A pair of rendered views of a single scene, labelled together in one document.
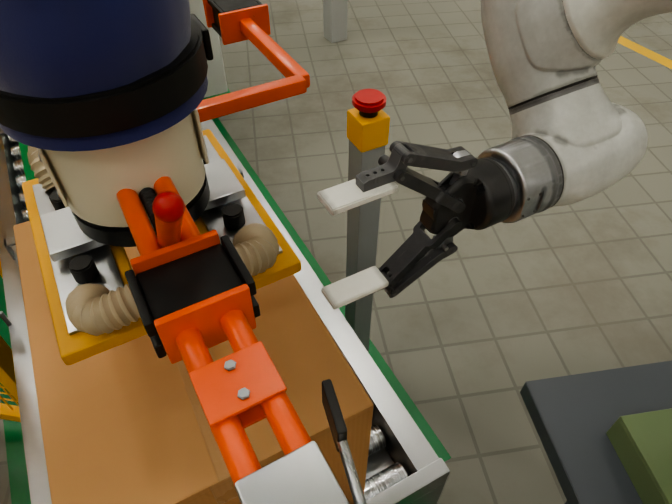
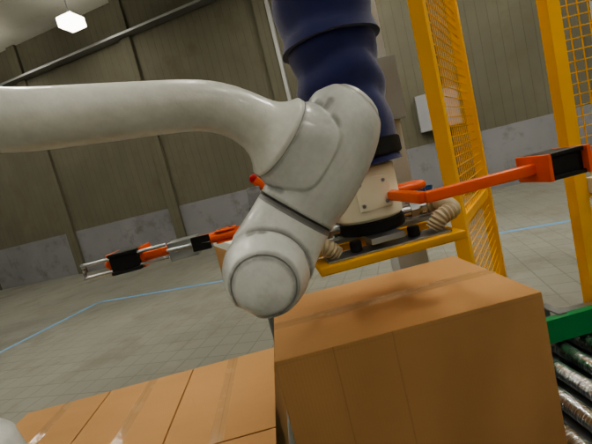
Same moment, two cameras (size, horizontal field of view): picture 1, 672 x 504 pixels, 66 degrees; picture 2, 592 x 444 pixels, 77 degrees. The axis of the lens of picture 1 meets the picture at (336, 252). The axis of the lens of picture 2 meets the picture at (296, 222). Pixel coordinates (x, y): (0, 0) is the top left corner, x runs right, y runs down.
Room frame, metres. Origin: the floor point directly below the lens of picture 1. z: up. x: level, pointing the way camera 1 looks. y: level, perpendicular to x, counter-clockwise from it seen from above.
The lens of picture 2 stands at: (0.76, -0.68, 1.32)
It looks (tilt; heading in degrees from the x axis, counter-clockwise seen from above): 7 degrees down; 116
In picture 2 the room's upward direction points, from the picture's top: 14 degrees counter-clockwise
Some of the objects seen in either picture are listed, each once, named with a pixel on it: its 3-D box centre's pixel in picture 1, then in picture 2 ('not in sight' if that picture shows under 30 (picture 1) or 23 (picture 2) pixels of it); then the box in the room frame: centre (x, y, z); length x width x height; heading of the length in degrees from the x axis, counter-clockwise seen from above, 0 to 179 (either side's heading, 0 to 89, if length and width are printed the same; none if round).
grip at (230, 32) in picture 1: (236, 16); (552, 164); (0.91, 0.17, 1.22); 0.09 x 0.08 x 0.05; 119
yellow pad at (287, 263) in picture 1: (216, 193); (386, 243); (0.57, 0.17, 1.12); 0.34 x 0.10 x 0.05; 29
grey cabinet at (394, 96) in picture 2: not in sight; (380, 91); (0.45, 1.26, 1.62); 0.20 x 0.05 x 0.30; 28
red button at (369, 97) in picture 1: (369, 104); not in sight; (0.96, -0.07, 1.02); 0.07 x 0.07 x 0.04
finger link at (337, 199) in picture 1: (358, 191); not in sight; (0.37, -0.02, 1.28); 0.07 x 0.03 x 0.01; 119
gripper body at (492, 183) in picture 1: (461, 201); not in sight; (0.43, -0.14, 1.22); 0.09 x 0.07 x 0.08; 119
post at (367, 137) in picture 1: (360, 270); not in sight; (0.96, -0.07, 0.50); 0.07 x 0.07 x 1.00; 28
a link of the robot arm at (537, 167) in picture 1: (512, 181); not in sight; (0.47, -0.20, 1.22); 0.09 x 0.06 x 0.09; 29
